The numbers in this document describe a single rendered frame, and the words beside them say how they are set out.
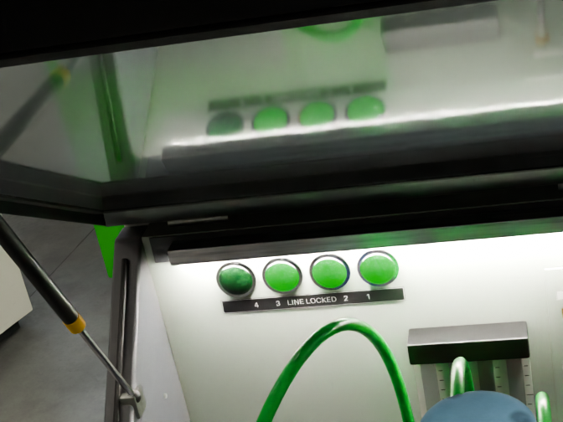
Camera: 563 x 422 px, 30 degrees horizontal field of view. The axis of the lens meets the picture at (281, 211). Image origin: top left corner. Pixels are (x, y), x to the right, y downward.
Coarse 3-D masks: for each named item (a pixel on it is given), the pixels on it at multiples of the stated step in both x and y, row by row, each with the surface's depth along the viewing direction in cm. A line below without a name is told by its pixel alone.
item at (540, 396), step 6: (540, 396) 104; (546, 396) 104; (540, 402) 103; (546, 402) 103; (540, 408) 102; (546, 408) 102; (540, 414) 101; (546, 414) 101; (540, 420) 100; (546, 420) 100
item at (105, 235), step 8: (96, 232) 424; (104, 232) 422; (112, 232) 420; (104, 240) 424; (112, 240) 422; (104, 248) 426; (112, 248) 424; (104, 256) 428; (112, 256) 426; (112, 264) 428
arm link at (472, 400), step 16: (448, 400) 66; (464, 400) 66; (480, 400) 65; (496, 400) 65; (512, 400) 65; (432, 416) 65; (448, 416) 64; (464, 416) 64; (480, 416) 64; (496, 416) 64; (512, 416) 63; (528, 416) 63
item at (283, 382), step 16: (336, 320) 110; (352, 320) 112; (320, 336) 107; (368, 336) 116; (304, 352) 104; (384, 352) 120; (288, 368) 103; (288, 384) 102; (400, 384) 124; (272, 400) 100; (400, 400) 125; (272, 416) 100
